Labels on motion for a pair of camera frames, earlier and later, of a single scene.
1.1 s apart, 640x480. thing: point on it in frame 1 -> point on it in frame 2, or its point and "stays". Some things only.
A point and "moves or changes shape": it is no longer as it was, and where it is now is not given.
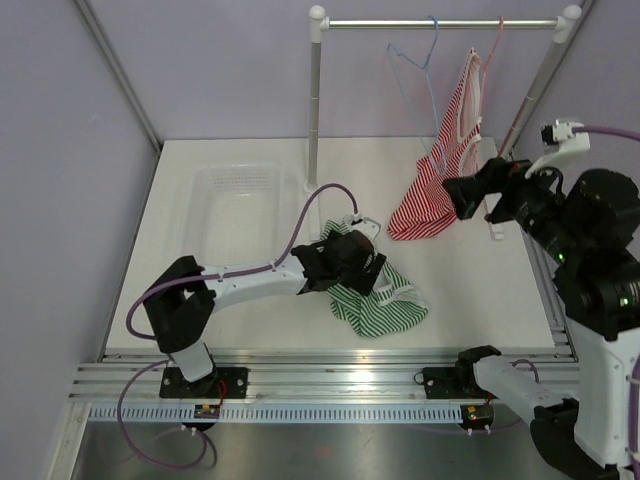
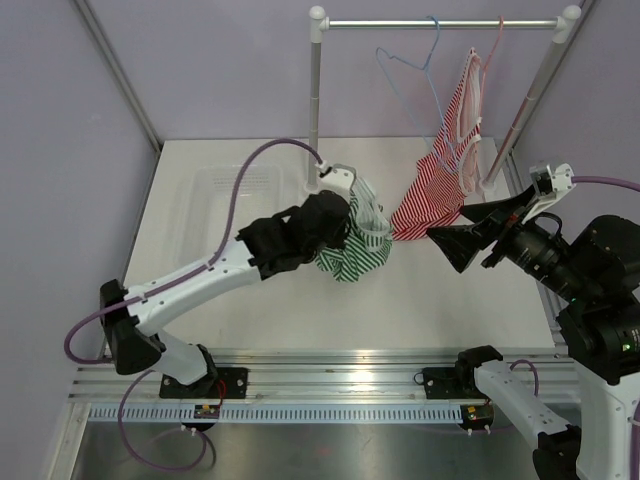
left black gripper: [361, 281] -> [337, 240]
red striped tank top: [426, 207] stays
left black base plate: [221, 383] stays
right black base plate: [443, 382] stays
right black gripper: [495, 174] -> [514, 226]
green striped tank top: [391, 305] moves or changes shape
